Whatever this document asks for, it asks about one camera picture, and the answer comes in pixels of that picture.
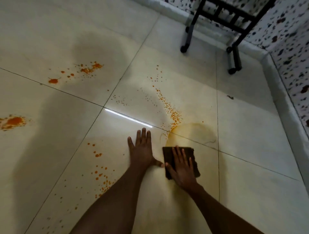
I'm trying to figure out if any person's left hand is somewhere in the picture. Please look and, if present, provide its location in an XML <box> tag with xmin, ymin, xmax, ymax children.
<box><xmin>127</xmin><ymin>128</ymin><xmax>164</xmax><ymax>171</ymax></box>

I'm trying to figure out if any person's right hand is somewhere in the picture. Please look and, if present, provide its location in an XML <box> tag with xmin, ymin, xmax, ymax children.
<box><xmin>164</xmin><ymin>145</ymin><xmax>204</xmax><ymax>194</ymax></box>

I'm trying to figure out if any brown-green scrub pad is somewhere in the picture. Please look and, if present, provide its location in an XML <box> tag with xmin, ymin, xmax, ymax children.
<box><xmin>162</xmin><ymin>146</ymin><xmax>201</xmax><ymax>180</ymax></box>

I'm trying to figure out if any person's right forearm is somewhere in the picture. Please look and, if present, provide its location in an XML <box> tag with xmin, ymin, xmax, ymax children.
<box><xmin>189</xmin><ymin>185</ymin><xmax>265</xmax><ymax>234</ymax></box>

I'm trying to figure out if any person's left forearm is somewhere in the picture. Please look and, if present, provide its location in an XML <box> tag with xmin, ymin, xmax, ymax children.
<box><xmin>70</xmin><ymin>167</ymin><xmax>150</xmax><ymax>234</ymax></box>

